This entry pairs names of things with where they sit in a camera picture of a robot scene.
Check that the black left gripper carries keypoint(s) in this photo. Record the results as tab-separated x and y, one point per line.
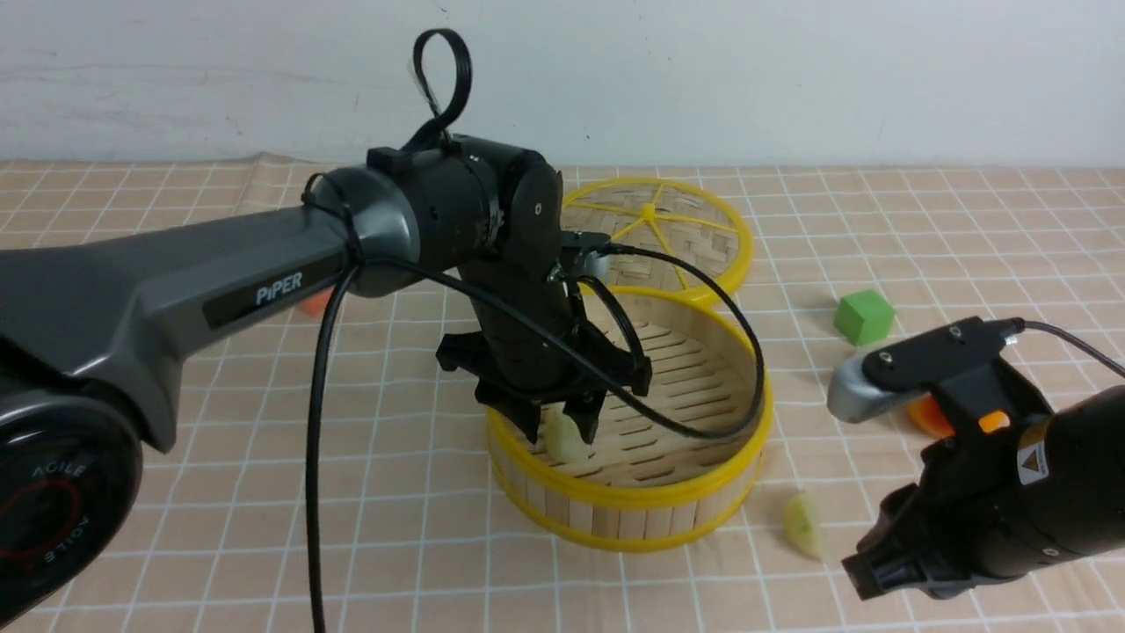
562	337

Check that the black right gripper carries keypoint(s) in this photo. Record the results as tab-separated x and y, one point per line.
962	524

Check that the pale green dumpling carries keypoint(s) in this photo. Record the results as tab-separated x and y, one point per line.
559	436

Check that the green tinted dumpling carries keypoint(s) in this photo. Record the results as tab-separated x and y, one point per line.
801	526

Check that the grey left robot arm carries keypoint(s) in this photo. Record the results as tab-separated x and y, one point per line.
95	336

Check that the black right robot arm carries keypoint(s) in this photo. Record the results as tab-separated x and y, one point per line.
1070	470

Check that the bamboo steamer tray yellow rim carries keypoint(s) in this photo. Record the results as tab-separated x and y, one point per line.
642	487

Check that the bamboo steamer lid yellow rim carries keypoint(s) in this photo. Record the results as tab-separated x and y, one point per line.
670	216

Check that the orange yellow toy pear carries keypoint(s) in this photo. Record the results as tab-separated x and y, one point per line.
927	416

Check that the peach checkered tablecloth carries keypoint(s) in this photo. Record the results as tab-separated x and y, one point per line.
417	537

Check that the green cube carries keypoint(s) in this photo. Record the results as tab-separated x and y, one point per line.
864	317

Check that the orange cube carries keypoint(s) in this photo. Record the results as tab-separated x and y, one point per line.
316	305

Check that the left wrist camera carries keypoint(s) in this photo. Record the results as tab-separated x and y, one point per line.
583	253

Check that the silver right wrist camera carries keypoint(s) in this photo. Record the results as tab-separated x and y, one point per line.
878	380

